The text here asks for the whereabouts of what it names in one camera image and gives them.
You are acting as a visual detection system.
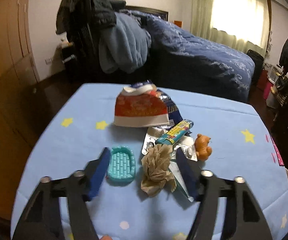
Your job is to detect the red pink storage boxes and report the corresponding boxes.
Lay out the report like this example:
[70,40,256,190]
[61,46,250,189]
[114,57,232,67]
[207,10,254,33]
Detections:
[256,68,279,109]

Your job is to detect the red white paper noodle bowl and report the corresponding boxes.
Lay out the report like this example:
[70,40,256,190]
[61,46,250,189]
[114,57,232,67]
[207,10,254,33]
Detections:
[114,83,169,128]

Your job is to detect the dark blue snack wrapper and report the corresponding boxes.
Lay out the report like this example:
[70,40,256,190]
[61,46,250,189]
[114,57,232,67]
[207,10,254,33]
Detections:
[157,89,183,130]

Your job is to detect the light blue fleece blanket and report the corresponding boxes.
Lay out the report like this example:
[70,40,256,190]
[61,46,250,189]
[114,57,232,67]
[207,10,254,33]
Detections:
[98,12,152,73]

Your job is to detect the black suitcase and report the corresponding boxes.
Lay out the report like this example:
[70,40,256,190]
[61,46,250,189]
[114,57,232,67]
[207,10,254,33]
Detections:
[247,49,264,85]

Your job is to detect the green window curtain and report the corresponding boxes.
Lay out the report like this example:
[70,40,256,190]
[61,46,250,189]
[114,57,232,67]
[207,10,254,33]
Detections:
[190,0,271,56]

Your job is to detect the dark clothes pile on chair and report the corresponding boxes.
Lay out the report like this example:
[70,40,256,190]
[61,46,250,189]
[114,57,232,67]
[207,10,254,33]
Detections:
[55,0,126,66]

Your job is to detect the colourful teal tube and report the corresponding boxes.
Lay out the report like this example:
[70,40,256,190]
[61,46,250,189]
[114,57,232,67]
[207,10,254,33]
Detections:
[155,119,194,145]

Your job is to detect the person's left hand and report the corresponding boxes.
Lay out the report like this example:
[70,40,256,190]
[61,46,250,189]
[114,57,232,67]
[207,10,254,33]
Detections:
[100,235,113,240]

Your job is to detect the teal plastic soap dish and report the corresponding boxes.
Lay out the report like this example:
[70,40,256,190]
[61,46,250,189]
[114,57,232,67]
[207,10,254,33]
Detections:
[107,146,136,184]

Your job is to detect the wooden wardrobe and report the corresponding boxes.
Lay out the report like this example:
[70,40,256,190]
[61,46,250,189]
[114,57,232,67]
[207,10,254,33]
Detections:
[0,0,38,219]

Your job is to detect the dark bedside table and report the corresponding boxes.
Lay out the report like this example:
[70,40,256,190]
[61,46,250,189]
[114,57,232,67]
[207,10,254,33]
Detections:
[58,39,77,69]

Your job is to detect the silver pill blister pack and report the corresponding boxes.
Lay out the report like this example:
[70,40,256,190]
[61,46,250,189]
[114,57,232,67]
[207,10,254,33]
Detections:
[141,126,198,162]

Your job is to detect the bed with blue duvet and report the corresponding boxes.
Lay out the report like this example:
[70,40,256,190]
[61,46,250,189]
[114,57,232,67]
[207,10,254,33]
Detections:
[125,6,255,102]

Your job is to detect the orange toy bear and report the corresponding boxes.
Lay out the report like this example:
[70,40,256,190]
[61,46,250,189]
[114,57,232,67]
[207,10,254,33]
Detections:
[194,134,212,161]

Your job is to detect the brown paper tissue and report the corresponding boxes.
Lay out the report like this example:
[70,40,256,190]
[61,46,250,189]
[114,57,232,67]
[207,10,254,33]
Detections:
[141,144,177,197]

